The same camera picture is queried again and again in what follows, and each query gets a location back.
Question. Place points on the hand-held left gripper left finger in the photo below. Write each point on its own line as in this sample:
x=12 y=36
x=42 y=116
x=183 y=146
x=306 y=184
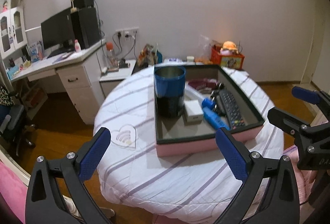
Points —
x=94 y=154

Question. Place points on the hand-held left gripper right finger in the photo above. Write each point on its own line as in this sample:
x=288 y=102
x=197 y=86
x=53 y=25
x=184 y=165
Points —
x=232 y=157

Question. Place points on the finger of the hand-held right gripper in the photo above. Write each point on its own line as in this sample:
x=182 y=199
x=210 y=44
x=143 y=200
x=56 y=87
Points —
x=304 y=94
x=283 y=118

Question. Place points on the blue rectangular packet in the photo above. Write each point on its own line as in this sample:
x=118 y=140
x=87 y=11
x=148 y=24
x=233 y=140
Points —
x=214 y=115

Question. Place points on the pink cardboard box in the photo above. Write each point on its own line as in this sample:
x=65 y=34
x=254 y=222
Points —
x=185 y=148

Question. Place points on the black remote control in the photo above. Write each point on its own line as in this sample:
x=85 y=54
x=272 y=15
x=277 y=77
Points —
x=229 y=105

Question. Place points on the white charger adapter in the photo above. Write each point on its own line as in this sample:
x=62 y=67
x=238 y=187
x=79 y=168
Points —
x=193 y=110

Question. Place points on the magenta pouch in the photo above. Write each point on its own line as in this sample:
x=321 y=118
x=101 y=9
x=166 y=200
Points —
x=201 y=83

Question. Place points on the blue metal tumbler cup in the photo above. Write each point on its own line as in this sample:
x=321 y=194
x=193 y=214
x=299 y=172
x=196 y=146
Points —
x=169 y=85

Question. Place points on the pink printed bedding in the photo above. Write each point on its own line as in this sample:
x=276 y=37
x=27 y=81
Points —
x=301 y=182

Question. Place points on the white desk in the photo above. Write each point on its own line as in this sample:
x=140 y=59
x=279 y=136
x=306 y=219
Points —
x=82 y=90

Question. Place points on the white nightstand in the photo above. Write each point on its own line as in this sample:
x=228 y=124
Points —
x=113 y=85

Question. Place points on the red printed storage box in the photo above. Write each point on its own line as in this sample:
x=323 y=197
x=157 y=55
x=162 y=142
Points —
x=232 y=62

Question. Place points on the black office chair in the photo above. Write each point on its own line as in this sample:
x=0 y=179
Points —
x=13 y=121

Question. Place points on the pink fleece blanket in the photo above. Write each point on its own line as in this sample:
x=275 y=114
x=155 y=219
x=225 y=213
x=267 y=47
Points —
x=13 y=188

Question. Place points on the orange plush toy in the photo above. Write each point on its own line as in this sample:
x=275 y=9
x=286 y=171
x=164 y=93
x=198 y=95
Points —
x=229 y=46

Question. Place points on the red-capped clear bottle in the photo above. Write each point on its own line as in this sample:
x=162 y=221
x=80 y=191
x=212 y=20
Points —
x=110 y=56

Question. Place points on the dark leopard-lined jacket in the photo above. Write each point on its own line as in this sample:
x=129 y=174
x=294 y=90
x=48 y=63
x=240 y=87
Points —
x=6 y=97

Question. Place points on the clear plastic bag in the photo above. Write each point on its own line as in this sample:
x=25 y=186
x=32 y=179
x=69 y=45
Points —
x=205 y=48

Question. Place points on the white paper cup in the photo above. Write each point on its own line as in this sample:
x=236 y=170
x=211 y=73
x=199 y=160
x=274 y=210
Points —
x=190 y=59

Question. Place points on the black keyboard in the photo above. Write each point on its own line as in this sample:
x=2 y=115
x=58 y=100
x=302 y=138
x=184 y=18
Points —
x=59 y=52

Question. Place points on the pink lotion bottle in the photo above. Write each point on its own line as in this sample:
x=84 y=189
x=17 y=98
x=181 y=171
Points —
x=77 y=46

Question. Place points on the colourful snack bag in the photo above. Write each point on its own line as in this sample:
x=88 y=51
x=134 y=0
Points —
x=147 y=56

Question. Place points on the white wipes pack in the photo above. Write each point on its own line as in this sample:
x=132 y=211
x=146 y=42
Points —
x=172 y=60

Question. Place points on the blue snack packet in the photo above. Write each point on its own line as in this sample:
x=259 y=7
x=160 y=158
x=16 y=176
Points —
x=159 y=57

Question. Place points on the blue and white carton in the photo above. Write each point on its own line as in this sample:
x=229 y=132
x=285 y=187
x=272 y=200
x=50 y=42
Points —
x=35 y=51

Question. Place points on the black computer tower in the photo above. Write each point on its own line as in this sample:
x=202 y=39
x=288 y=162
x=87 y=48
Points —
x=85 y=28

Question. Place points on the black computer monitor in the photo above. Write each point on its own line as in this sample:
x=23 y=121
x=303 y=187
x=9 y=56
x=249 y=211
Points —
x=56 y=30

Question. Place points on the cream small figurine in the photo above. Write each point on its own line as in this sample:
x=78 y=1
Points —
x=73 y=2

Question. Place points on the white glass-door cabinet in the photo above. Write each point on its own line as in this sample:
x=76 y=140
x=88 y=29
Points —
x=11 y=11

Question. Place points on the small pink doll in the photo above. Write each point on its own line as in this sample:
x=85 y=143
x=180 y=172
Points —
x=4 y=6

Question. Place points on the white wall socket strip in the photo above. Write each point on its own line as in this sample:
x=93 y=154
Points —
x=127 y=32

